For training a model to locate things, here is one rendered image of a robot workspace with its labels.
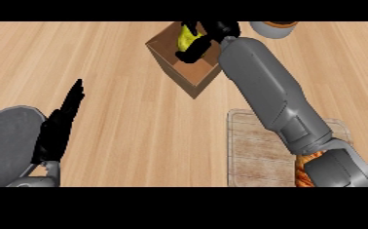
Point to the grey bowl with orange rim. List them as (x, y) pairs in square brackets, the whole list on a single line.
[(272, 29)]

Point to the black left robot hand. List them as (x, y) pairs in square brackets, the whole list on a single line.
[(60, 122)]

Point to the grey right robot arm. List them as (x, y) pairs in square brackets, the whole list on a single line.
[(267, 86)]

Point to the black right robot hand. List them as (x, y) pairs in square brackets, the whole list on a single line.
[(201, 44)]

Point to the pale wooden cutting board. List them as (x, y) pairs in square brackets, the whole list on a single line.
[(255, 151)]

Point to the brown cardboard box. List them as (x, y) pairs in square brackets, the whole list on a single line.
[(190, 70)]

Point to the orange bread loaf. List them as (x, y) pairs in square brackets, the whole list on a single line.
[(304, 169)]

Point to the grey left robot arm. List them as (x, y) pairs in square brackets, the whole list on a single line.
[(19, 142)]

